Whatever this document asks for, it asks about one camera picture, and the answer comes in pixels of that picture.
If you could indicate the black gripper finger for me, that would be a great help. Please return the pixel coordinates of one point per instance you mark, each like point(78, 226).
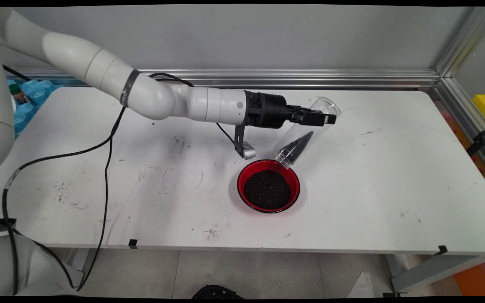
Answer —
point(316, 117)

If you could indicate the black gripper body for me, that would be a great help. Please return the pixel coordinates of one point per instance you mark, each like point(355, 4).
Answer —
point(265, 110)

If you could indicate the clear plastic jar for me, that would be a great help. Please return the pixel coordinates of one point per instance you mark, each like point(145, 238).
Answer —
point(324, 103)

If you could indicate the black granules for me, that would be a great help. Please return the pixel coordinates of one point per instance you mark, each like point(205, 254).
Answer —
point(267, 190)
point(295, 147)

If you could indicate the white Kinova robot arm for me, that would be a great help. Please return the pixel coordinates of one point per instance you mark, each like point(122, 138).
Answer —
point(162, 99)

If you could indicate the red bowl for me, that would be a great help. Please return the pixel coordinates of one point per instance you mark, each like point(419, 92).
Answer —
point(267, 165)

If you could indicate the black clamp stand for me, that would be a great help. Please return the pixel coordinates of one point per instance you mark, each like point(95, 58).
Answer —
point(482, 138)

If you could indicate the black table edge clip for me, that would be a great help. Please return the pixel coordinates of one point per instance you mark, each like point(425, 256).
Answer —
point(133, 243)
point(443, 250)

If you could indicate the black round floor object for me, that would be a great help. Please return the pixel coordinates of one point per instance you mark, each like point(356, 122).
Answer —
point(217, 292)

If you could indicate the grey table leg beam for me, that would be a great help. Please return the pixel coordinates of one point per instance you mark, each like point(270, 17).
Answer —
point(432, 269)

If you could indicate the blue plastic bottle pack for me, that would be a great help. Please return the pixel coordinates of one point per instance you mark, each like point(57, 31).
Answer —
point(36, 90)

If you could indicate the white table leg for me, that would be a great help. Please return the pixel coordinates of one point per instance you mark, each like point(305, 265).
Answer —
point(83, 259)

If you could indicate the small green-capped bottle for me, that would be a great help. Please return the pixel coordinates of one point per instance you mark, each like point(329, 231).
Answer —
point(15, 89)

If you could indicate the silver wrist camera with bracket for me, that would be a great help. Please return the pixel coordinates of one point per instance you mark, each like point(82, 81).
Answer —
point(249, 152)

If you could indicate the aluminium frame rail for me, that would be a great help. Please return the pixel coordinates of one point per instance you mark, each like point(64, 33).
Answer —
point(352, 78)
point(461, 110)

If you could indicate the aluminium frame post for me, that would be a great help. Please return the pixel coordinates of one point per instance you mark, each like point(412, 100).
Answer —
point(465, 40)

